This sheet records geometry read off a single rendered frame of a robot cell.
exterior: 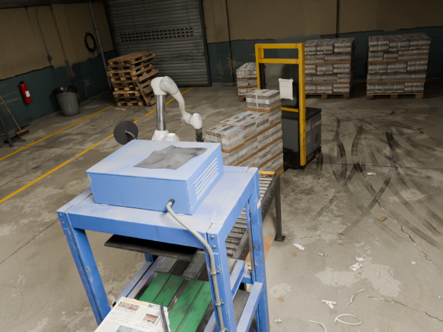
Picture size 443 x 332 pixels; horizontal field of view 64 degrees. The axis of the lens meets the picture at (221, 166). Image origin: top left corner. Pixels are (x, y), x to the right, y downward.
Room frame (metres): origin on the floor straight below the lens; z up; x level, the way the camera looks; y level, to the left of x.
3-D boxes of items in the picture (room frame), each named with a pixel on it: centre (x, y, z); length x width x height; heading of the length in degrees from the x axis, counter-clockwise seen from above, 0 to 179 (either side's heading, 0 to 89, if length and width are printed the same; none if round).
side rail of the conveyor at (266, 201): (2.63, -0.29, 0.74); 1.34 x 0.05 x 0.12; 156
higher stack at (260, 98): (4.72, -0.68, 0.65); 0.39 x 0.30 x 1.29; 46
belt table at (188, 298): (1.80, 0.35, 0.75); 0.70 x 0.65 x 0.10; 156
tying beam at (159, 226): (1.80, 0.35, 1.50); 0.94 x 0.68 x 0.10; 66
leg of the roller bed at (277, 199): (3.21, -0.55, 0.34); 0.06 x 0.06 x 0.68; 66
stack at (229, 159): (4.20, -0.18, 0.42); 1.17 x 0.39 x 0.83; 136
